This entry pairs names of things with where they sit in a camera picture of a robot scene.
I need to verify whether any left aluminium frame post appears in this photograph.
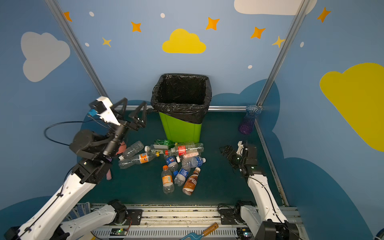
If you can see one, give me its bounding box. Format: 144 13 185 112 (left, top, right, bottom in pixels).
45 0 108 97

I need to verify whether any water bottle blue cap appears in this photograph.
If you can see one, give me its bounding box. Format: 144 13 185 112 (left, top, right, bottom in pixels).
174 167 191 187

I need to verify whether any brown Nescafe bottle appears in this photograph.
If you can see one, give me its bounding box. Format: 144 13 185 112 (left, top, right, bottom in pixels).
183 167 201 196

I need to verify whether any Pepsi bottle blue label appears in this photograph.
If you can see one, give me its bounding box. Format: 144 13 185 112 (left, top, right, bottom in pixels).
164 150 179 173

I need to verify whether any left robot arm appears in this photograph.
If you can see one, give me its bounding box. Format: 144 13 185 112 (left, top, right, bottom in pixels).
4 97 147 240

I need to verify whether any clear bottle white green label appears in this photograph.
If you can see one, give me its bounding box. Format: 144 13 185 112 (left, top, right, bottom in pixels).
144 145 169 154

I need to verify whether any aluminium frame post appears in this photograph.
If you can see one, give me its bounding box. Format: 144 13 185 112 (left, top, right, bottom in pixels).
45 0 108 97
255 0 310 106

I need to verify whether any clear bottle white cap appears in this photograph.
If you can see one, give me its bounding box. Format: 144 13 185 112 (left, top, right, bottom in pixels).
119 141 145 160

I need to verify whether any right aluminium frame post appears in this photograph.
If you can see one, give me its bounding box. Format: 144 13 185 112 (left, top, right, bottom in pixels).
255 0 310 106

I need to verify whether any crushed green bottle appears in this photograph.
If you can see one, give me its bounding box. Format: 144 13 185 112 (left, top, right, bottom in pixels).
154 139 175 148

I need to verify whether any green plastic bin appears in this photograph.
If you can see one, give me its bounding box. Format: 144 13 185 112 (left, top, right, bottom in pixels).
159 113 202 143

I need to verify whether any clear bottle red cola label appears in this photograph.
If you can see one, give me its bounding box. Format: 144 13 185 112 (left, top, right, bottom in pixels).
165 143 204 156

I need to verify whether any purple ribbed glass vase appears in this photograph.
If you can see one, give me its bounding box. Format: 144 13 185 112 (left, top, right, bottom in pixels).
239 105 263 135

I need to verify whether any pink watering can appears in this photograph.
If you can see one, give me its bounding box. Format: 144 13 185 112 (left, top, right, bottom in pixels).
116 141 127 155

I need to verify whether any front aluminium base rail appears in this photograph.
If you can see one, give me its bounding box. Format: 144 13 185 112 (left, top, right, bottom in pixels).
71 203 307 240

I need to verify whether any scraper with wooden handle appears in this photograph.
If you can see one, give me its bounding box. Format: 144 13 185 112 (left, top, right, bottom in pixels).
179 222 220 240

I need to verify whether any black bin liner bag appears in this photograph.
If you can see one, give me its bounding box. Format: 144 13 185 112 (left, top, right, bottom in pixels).
151 73 212 124

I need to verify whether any pink label crushed bottle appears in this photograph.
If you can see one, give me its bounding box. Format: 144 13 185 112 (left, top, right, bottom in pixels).
182 151 200 159

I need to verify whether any aluminium back frame rail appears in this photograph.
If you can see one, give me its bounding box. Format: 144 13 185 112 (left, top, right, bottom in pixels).
126 105 247 112

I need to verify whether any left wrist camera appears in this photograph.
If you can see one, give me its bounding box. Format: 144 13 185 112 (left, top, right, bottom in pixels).
89 97 121 126

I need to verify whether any blue dotted work glove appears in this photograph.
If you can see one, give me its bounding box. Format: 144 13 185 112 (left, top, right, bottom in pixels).
63 202 91 222

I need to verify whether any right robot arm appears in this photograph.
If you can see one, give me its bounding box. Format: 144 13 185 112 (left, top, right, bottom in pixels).
220 141 301 240

